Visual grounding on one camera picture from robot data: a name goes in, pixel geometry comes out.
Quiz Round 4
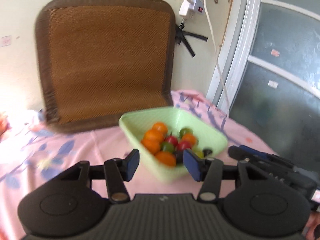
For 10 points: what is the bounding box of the green tomato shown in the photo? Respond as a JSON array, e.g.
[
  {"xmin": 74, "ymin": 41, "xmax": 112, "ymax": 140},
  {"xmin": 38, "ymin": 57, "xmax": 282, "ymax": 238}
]
[
  {"xmin": 179, "ymin": 127, "xmax": 193, "ymax": 137},
  {"xmin": 194, "ymin": 150, "xmax": 204, "ymax": 159},
  {"xmin": 161, "ymin": 141, "xmax": 175, "ymax": 153}
]

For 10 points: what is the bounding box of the orange tangerine in basin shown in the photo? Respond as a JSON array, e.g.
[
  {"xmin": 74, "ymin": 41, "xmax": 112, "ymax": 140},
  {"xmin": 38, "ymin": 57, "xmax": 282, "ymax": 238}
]
[{"xmin": 140, "ymin": 138, "xmax": 161, "ymax": 155}]

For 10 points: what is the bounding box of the orange tangerine with wrinkled skin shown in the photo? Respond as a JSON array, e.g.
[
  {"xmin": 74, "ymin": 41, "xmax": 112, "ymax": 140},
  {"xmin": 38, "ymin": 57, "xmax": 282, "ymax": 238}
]
[{"xmin": 155, "ymin": 151, "xmax": 176, "ymax": 167}]

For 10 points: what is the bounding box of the white framed glass door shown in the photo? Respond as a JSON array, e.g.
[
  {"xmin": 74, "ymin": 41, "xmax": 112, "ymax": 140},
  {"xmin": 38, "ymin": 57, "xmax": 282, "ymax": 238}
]
[{"xmin": 207, "ymin": 0, "xmax": 319, "ymax": 171}]

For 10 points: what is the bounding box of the dark purple tomato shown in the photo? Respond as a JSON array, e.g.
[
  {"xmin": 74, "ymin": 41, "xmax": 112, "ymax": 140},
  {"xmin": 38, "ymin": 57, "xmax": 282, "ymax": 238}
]
[{"xmin": 174, "ymin": 150, "xmax": 183, "ymax": 165}]

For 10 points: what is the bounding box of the light green plastic basin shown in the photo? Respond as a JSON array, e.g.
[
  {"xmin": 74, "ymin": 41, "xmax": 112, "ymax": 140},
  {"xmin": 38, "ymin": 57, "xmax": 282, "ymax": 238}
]
[{"xmin": 119, "ymin": 107, "xmax": 228, "ymax": 183}]

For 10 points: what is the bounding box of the orange tomato in basin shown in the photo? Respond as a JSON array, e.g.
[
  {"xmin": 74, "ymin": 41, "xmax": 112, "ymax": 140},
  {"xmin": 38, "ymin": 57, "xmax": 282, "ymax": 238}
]
[{"xmin": 181, "ymin": 133, "xmax": 198, "ymax": 146}]

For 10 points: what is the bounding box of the pink floral tablecloth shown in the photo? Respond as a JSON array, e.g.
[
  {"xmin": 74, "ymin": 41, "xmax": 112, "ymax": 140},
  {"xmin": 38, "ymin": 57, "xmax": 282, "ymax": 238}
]
[{"xmin": 1, "ymin": 90, "xmax": 272, "ymax": 239}]

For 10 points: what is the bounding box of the red tomato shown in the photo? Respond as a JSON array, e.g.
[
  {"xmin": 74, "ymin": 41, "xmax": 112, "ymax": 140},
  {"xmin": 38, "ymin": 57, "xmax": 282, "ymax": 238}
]
[
  {"xmin": 176, "ymin": 140, "xmax": 192, "ymax": 151},
  {"xmin": 165, "ymin": 135, "xmax": 178, "ymax": 147}
]

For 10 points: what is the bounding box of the person's right hand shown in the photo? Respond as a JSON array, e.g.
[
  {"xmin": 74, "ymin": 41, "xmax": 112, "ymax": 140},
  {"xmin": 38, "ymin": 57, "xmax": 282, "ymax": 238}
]
[{"xmin": 305, "ymin": 212, "xmax": 320, "ymax": 240}]

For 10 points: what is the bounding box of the brown woven seat cushion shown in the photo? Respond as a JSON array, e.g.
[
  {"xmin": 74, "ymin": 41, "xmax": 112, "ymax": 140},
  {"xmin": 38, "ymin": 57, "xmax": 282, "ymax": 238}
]
[{"xmin": 35, "ymin": 0, "xmax": 176, "ymax": 133}]

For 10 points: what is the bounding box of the orange round tomato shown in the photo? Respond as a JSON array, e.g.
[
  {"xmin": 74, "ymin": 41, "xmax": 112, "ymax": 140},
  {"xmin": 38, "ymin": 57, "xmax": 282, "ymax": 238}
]
[{"xmin": 144, "ymin": 129, "xmax": 164, "ymax": 143}]

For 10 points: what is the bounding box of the green tomato in basin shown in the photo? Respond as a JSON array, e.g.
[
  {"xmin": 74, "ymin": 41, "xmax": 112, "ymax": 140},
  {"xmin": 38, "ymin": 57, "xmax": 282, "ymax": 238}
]
[{"xmin": 179, "ymin": 127, "xmax": 193, "ymax": 137}]

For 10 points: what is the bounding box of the small orange tomato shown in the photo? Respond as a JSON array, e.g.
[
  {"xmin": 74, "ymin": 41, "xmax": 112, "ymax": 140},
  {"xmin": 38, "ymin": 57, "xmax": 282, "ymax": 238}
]
[{"xmin": 152, "ymin": 122, "xmax": 168, "ymax": 135}]

